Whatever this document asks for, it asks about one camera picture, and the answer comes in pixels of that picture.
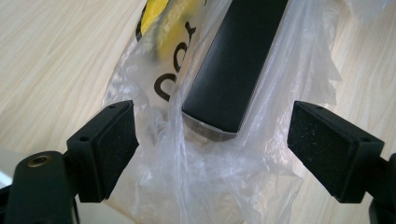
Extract black rectangular box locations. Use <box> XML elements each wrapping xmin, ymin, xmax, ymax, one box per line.
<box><xmin>180</xmin><ymin>0</ymin><xmax>290</xmax><ymax>142</ymax></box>

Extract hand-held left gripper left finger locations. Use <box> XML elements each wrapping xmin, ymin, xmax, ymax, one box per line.
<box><xmin>65</xmin><ymin>99</ymin><xmax>140</xmax><ymax>203</ymax></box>

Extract translucent plastic bag yellow print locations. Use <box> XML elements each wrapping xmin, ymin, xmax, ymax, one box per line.
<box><xmin>102</xmin><ymin>0</ymin><xmax>394</xmax><ymax>224</ymax></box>

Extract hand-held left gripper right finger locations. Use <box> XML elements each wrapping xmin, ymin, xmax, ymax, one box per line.
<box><xmin>286</xmin><ymin>100</ymin><xmax>386</xmax><ymax>204</ymax></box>

